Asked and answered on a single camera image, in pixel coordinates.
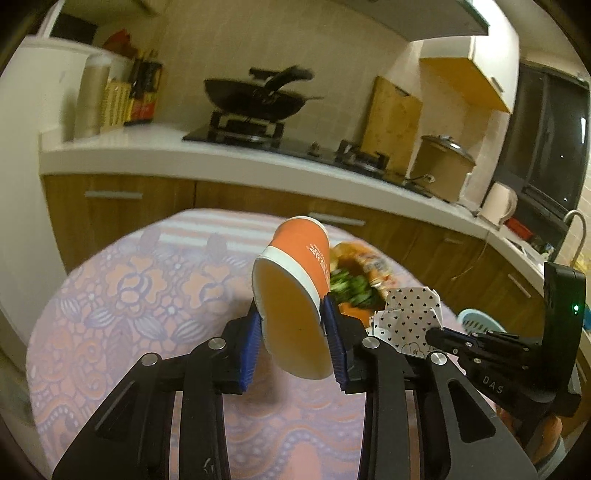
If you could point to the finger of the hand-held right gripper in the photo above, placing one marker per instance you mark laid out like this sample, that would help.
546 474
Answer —
450 339

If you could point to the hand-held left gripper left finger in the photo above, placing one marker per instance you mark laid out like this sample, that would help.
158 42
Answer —
248 350

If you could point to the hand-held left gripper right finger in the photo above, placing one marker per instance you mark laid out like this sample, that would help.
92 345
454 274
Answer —
334 344

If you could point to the orange paper cup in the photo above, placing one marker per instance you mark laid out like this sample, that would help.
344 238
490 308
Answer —
295 295

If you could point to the light blue plastic basket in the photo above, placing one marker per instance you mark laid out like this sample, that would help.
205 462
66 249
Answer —
480 321

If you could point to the white heart-patterned paper box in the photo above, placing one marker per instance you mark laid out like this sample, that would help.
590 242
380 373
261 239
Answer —
411 314

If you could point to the green leafy vegetables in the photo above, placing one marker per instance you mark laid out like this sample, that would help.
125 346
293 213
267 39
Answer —
355 286

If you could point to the plate of vegetables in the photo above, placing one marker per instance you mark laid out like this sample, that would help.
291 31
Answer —
369 263

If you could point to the metal faucet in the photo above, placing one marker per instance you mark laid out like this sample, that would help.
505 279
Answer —
575 230

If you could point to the white electric kettle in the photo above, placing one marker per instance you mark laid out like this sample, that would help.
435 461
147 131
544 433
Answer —
497 203

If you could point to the beige pot with glass lid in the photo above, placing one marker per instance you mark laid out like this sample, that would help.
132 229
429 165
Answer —
443 168

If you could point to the wooden kitchen base cabinet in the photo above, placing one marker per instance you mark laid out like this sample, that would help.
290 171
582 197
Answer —
138 203

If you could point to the black gas stove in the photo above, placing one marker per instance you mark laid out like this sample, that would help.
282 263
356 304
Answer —
295 143

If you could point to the dark window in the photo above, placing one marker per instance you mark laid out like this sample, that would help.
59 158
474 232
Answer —
545 138

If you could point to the wooden cutting board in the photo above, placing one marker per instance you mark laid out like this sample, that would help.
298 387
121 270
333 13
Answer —
392 124

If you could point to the black wok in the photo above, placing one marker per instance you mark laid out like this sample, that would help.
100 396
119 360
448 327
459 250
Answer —
258 94

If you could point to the yellow packet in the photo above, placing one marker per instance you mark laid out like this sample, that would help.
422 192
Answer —
115 106

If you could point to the beige cylindrical canister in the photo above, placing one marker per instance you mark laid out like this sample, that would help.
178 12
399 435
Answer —
91 99

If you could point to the white refrigerator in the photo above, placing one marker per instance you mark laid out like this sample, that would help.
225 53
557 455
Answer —
32 138

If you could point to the range hood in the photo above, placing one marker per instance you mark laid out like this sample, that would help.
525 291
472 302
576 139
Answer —
429 16

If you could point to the black microwave oven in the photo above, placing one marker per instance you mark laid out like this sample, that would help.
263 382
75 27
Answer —
74 27

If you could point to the white wall cabinet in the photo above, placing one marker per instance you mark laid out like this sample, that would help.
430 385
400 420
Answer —
489 60

